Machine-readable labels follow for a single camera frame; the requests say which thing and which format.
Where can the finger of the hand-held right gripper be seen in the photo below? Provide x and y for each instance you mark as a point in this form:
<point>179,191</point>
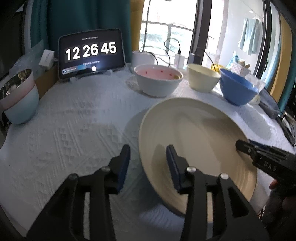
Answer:
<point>245,148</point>
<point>259,144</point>

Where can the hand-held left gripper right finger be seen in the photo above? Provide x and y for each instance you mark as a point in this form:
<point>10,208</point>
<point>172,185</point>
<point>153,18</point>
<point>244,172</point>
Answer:
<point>173,169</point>

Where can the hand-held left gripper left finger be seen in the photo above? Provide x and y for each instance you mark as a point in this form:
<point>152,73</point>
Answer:
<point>122,171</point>

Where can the cream round plate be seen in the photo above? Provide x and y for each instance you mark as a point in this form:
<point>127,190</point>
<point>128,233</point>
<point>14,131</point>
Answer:
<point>203,139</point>

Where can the blue bowl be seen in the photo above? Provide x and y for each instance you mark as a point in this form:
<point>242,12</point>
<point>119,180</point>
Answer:
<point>233,92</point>

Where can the cream bowl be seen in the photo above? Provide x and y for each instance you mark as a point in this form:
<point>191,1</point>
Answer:
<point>201,81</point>

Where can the pink dotted bowl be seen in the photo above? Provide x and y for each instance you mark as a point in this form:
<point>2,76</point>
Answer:
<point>157,87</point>

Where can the stacked pink and blue bowls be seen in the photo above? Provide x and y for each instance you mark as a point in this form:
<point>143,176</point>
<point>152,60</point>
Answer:
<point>20,104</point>

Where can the person's right hand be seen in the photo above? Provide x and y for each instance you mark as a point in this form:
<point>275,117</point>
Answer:
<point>274,184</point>

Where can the dark grey cloth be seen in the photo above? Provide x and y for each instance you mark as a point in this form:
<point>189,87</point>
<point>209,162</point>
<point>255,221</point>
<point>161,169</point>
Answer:
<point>269,104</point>

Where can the pale yellow tissue pack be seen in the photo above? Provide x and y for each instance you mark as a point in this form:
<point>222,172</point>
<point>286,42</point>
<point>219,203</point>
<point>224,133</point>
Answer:
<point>255,99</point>

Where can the teal curtain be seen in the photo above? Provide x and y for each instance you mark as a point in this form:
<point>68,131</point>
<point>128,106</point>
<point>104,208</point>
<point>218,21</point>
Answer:
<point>87,16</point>
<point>288,97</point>

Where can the white textured tablecloth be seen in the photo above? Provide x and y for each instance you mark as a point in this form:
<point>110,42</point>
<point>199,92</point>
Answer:
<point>69,139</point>

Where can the clear plastic bag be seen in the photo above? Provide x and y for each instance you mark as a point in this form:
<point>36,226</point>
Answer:
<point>254,81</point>

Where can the white woven basket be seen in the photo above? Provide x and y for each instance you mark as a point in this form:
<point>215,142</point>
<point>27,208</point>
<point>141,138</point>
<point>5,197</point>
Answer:
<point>238,69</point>

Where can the yellow wipes pack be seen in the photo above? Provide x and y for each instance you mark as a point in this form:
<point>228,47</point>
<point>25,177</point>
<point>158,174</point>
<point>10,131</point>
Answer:
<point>215,67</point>

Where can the blue packet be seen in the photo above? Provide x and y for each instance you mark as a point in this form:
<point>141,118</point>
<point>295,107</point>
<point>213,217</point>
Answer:
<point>235,58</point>

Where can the yellow curtain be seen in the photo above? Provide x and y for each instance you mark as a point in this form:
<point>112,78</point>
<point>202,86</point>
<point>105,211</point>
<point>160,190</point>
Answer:
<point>284,58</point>
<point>136,25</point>

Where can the black charger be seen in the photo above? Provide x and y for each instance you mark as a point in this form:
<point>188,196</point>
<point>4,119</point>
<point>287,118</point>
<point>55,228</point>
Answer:
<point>193,59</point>

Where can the light blue hanging towel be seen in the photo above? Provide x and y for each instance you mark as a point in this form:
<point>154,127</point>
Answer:
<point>251,37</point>

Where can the white charger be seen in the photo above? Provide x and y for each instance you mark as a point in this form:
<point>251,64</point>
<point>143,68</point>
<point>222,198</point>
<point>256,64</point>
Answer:
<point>179,60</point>

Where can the white cylindrical device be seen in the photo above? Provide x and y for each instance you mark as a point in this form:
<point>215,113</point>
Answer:
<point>143,58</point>

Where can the brown cardboard box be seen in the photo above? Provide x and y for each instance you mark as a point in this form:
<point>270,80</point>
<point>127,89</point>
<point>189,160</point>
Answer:
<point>46,80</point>

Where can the tablet with clock display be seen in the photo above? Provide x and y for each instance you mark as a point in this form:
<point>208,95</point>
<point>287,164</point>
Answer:
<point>90,51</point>

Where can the black balcony railing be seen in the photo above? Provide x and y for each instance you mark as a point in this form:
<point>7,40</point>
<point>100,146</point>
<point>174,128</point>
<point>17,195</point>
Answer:
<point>169,39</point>

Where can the small white box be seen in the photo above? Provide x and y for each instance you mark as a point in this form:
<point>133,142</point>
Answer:
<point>47,58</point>

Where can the crumpled clear plastic wrap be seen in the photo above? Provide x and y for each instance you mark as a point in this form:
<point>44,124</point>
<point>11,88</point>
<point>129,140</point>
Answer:
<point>30,58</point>

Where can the black sliding door frame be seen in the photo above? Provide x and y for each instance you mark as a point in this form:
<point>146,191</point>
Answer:
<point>201,27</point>

